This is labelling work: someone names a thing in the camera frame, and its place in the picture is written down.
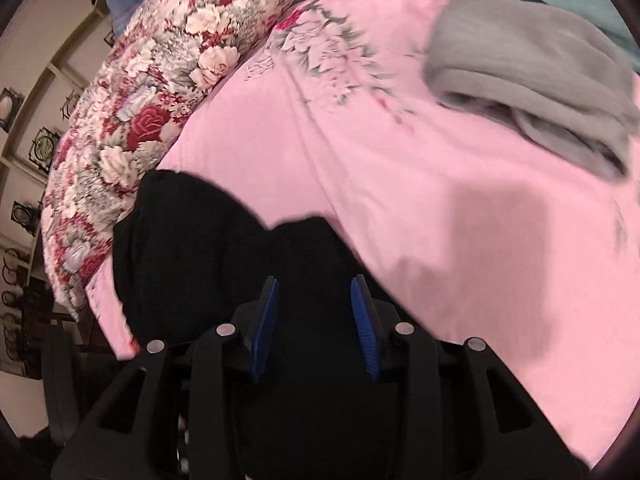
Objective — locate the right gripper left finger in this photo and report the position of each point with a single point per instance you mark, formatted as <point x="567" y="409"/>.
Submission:
<point x="172" y="413"/>

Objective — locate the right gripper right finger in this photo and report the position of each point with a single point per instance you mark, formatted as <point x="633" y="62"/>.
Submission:
<point x="449" y="411"/>

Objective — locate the black pants with smiley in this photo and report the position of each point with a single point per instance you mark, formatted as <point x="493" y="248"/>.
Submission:
<point x="189" y="254"/>

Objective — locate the pink floral bed sheet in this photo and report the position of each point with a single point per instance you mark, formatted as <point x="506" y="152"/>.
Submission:
<point x="475" y="230"/>

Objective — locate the folded light grey pants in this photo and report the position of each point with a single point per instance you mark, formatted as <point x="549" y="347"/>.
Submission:
<point x="545" y="72"/>

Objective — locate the wooden display cabinet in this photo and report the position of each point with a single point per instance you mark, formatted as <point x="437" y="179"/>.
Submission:
<point x="49" y="52"/>

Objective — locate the red floral rolled quilt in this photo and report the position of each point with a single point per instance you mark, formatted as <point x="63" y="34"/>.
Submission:
<point x="169" y="58"/>

